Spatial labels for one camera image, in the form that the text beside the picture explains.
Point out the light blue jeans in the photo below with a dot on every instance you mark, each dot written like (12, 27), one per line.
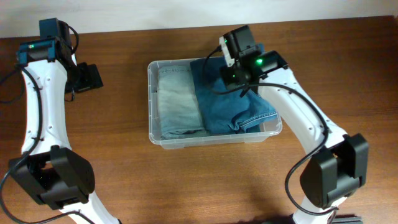
(178, 109)

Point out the clear plastic storage bin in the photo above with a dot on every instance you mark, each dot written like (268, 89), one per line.
(267, 129)

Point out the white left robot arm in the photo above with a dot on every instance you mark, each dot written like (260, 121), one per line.
(48, 170)

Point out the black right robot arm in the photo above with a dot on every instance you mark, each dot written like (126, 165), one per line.
(336, 163)

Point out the dark blue jeans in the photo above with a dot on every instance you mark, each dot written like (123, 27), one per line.
(231, 113)

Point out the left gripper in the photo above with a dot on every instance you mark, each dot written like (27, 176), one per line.
(92, 77)

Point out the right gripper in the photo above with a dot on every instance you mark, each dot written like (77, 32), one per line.
(231, 81)

